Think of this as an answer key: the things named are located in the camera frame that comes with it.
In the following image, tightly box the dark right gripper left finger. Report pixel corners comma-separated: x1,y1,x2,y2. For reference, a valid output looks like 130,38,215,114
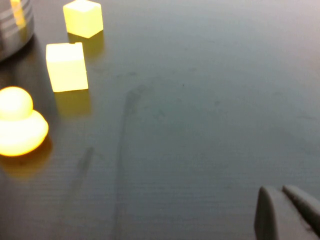
254,185,319,240

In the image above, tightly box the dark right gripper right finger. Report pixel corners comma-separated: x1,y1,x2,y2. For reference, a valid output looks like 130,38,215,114
282,184,320,238

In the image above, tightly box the stainless steel pot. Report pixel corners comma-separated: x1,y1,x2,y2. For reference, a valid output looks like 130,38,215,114
0,0,35,62

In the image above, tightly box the yellow cube block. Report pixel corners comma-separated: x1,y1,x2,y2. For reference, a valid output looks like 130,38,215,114
45,42,89,93
62,0,104,40

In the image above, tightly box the yellow rubber duck toy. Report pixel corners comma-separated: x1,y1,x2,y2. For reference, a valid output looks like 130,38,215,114
0,86,50,157

